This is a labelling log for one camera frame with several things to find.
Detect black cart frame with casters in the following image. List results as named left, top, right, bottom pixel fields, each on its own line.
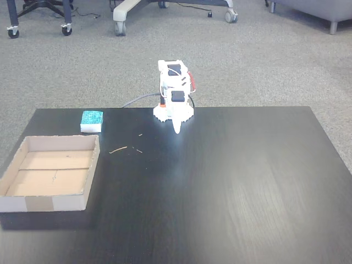
left=5, top=0, right=74, bottom=39

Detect black office chair base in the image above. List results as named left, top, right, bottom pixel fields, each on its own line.
left=16, top=0, right=74, bottom=18

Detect beige chair base with casters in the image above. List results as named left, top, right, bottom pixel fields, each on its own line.
left=113, top=0, right=239, bottom=37

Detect green and white block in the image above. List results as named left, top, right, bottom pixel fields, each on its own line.
left=80, top=111, right=104, bottom=134

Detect thin black floor cable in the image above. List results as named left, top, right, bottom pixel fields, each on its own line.
left=71, top=7, right=101, bottom=20

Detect grey robot power cable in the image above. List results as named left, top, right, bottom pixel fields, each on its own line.
left=122, top=93, right=162, bottom=108

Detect shallow cardboard box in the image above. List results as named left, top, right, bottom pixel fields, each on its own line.
left=0, top=134, right=101, bottom=213

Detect black floor cable with plug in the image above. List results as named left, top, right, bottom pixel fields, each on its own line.
left=175, top=2, right=214, bottom=18

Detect red and white arm wires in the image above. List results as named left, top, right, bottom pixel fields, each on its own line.
left=186, top=70, right=197, bottom=94

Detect grey sofa with metal legs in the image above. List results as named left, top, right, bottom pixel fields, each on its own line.
left=268, top=0, right=352, bottom=35

